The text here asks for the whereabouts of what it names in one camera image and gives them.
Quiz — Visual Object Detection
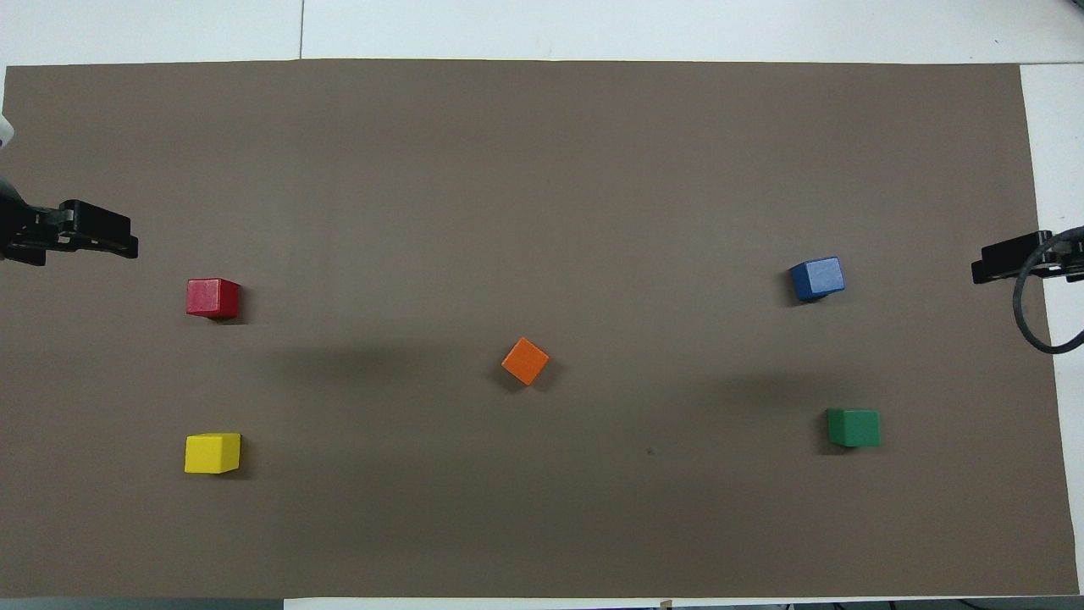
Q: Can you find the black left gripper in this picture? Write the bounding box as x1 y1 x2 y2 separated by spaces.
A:
0 178 140 266

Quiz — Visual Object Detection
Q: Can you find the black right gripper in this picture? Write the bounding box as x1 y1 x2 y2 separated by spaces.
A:
971 227 1084 286

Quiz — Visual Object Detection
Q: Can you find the red block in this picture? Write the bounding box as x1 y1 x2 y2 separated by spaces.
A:
185 278 241 320

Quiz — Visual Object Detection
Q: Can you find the blue block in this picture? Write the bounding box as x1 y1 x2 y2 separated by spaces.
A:
789 257 846 302

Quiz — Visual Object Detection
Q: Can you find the green block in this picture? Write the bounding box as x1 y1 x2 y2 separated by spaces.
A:
827 408 882 448

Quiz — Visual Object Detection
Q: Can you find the yellow block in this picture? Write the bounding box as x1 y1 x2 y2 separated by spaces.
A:
184 433 242 475

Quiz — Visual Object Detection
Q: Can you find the orange block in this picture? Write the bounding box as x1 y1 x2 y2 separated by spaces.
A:
501 337 550 387

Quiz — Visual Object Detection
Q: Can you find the brown table mat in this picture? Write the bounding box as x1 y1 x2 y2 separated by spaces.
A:
0 58 1081 600

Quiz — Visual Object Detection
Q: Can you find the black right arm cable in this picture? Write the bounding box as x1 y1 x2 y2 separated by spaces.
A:
1013 226 1084 355

